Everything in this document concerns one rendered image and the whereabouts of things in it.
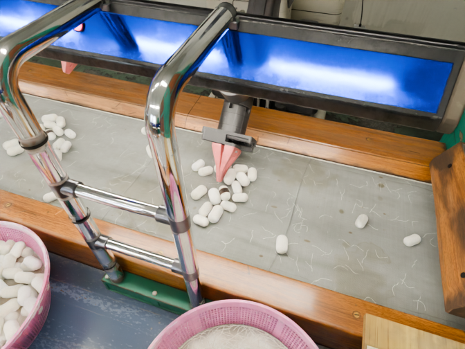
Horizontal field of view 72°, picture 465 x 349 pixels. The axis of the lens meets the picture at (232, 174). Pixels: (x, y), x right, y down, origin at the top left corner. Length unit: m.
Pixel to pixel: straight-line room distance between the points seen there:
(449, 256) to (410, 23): 2.18
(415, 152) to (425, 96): 0.45
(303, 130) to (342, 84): 0.43
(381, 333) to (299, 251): 0.17
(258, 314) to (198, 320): 0.09
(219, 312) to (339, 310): 0.18
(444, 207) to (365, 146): 0.22
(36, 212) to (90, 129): 0.27
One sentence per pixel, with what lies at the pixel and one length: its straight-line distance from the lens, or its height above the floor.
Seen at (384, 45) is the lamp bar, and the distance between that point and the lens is 0.35.
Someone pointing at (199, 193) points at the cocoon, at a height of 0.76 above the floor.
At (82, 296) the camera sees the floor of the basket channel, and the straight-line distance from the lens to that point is 0.67.
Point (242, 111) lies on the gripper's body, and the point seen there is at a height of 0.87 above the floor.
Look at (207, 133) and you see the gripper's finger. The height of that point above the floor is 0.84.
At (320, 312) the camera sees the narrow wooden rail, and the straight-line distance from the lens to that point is 0.52.
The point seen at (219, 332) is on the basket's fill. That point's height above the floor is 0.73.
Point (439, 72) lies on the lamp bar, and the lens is 0.36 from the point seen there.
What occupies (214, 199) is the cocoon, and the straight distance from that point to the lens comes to 0.61.
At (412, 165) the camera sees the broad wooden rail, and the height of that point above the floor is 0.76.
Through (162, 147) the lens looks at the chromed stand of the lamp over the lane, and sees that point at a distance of 0.26.
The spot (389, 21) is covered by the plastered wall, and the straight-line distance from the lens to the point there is 2.61.
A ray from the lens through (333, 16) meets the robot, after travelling 1.37.
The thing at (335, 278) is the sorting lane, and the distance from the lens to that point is 0.58.
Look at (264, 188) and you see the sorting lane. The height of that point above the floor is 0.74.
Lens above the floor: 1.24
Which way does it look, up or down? 48 degrees down
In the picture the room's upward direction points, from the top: straight up
